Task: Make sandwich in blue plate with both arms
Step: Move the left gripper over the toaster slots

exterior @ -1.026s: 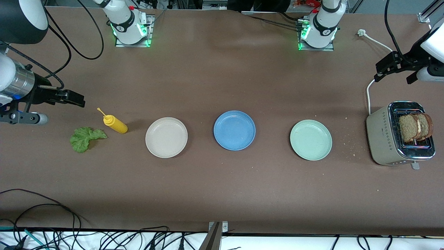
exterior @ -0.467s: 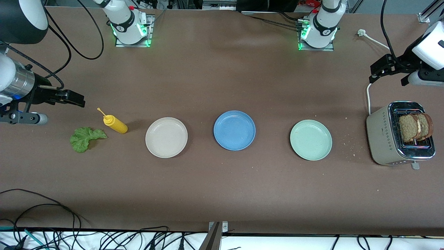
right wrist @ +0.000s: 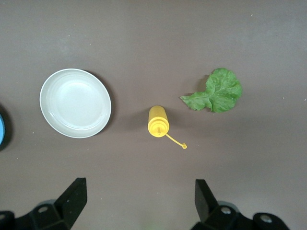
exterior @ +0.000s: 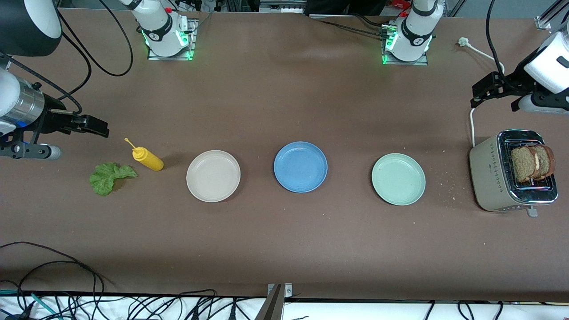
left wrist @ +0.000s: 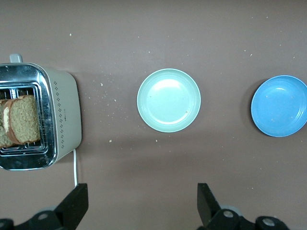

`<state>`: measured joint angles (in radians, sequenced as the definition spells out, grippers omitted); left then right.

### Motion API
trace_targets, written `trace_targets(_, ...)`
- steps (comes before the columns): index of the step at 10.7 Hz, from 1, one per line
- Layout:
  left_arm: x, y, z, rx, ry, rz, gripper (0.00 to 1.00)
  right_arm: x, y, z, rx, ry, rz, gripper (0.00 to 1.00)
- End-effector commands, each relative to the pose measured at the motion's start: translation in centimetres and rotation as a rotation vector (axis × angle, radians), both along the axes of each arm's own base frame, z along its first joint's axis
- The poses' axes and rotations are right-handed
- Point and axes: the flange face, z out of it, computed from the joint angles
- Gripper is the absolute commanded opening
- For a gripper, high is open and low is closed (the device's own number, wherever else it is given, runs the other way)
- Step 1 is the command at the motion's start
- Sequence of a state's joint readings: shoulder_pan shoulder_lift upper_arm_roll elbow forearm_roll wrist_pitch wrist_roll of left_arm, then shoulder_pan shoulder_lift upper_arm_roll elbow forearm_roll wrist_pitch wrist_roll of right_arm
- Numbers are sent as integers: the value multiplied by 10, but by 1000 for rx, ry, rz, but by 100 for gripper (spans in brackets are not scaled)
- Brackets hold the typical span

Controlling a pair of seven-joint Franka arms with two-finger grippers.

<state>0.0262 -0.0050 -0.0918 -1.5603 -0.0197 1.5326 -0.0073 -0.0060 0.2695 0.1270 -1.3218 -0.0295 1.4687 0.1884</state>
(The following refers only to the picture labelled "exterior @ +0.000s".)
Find beige round plate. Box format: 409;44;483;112
186;150;241;203

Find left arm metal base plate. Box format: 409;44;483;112
380;22;429;66

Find tangled black floor cables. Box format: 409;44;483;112
0;289;267;320

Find green lettuce leaf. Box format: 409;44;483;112
89;162;138;196

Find white toaster power cord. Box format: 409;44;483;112
458;37;505;147

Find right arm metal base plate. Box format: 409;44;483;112
148;19;197;61

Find square brown bread slice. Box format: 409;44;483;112
510;146;539;183

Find grey metal camera post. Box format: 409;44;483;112
255;283;293;320

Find teal cable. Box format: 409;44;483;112
0;289;60;320

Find black cable on table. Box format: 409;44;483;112
311;13;387;38

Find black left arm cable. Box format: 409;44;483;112
486;0;506;78

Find black looped floor cable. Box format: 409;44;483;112
0;241;106;296

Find blue round plate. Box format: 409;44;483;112
273;141;328;193

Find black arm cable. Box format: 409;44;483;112
0;0;134;115
486;0;506;78

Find silver beige toaster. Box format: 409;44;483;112
469;129;558;217

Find yellow mustard squeeze bottle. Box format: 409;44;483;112
124;138;164;172

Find light green round plate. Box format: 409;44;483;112
372;153;426;206

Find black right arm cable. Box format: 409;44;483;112
0;0;134;115

